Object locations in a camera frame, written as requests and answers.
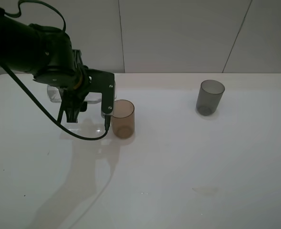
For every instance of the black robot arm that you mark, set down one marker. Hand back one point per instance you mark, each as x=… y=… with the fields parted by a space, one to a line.
x=46 y=53

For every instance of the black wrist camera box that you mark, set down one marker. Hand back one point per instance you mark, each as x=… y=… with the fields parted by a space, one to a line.
x=104 y=83

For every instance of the clear plastic water bottle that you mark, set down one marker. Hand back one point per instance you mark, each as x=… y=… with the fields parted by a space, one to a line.
x=54 y=96

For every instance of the brown translucent plastic cup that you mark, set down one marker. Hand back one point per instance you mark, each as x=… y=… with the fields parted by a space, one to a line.
x=123 y=119

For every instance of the grey translucent plastic cup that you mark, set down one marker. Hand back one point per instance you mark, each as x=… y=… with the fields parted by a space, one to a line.
x=209 y=97

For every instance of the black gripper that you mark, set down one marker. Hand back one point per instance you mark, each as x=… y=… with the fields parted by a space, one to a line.
x=73 y=98

